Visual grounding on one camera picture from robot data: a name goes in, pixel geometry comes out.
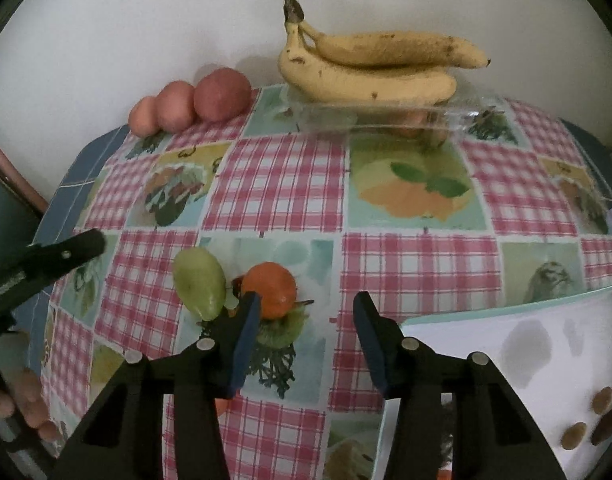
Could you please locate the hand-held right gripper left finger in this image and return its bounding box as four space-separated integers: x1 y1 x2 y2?
53 291 263 480

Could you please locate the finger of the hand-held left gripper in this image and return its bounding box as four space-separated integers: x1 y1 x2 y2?
25 228 108 287

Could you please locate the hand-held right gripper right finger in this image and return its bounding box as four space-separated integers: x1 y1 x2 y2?
352 291 569 480

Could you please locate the orange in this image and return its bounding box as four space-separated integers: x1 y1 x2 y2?
241 261 297 321

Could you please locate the white tray with teal rim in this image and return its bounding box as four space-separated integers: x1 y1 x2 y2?
376 285 612 480

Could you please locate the person's left hand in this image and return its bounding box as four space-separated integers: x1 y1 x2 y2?
0 367 62 443

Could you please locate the dark panel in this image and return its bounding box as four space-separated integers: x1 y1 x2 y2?
0 162 44 281

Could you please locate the green mango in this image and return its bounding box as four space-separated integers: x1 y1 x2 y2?
172 246 227 322

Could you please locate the brown wooden bar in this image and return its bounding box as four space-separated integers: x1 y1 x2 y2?
0 146 49 213

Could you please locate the checkered printed tablecloth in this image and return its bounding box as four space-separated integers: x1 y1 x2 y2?
38 82 612 480

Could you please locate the clear plastic container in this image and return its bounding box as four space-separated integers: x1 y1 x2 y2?
287 87 491 150

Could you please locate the yellow banana bunch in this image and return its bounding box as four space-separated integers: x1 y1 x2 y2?
278 0 491 107

